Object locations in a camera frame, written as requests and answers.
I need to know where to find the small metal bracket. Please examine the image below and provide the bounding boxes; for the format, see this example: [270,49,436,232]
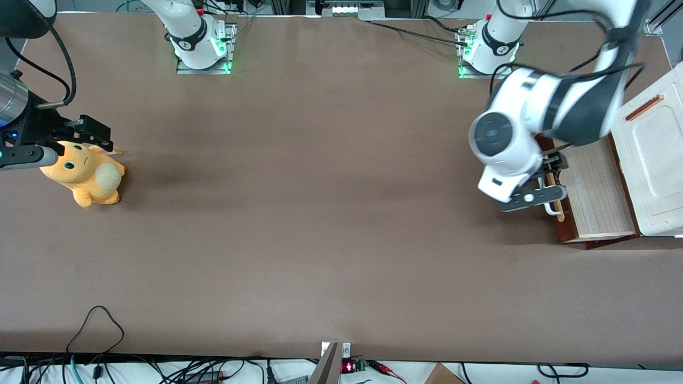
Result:
[320,342,352,359]

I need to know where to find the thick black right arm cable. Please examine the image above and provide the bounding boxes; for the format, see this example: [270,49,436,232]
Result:
[48,24,77,105]

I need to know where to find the short black table cable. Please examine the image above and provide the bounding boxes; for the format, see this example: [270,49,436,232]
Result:
[423,15,462,35]

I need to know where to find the grey wooden beam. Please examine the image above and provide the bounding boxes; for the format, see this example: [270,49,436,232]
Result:
[307,341,343,384]

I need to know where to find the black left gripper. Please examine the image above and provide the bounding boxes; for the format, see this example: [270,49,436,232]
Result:
[533,151,568,189]

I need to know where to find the black power adapter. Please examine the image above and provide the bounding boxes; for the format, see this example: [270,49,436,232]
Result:
[184,371,226,384]

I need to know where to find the orange plush toy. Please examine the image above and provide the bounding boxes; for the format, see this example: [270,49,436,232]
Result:
[39,140,126,210]

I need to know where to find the dark wooden drawer with handle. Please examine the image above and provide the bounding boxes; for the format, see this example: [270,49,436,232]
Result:
[536,133,641,245]

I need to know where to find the brown cardboard box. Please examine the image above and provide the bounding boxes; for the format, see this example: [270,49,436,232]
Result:
[424,363,466,384]

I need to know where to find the aluminium frame profile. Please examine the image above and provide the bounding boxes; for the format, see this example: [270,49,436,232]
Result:
[643,0,683,37]

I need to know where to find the long black table cable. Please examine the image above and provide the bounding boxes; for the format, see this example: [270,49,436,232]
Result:
[367,20,471,47]

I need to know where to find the black flat looped cable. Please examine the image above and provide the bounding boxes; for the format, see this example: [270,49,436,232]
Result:
[536,362,591,379]

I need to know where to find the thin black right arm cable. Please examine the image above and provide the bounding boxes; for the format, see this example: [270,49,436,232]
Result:
[4,37,71,90]

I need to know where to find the lit device on rack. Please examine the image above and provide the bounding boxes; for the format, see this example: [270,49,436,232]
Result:
[306,0,386,21]

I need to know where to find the red clip wire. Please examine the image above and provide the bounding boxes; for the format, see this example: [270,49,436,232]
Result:
[371,361,409,383]

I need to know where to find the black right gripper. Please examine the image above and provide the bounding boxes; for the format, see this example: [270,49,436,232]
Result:
[5,91,115,156]

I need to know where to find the white plastic box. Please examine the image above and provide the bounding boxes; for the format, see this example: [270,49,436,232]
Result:
[610,63,683,238]

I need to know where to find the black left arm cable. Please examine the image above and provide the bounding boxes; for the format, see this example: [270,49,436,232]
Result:
[490,0,649,99]

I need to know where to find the white drawer handle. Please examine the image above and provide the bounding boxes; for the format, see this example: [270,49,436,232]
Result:
[536,173,566,221]

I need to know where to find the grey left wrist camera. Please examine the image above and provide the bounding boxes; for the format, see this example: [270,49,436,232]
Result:
[499,185,568,213]

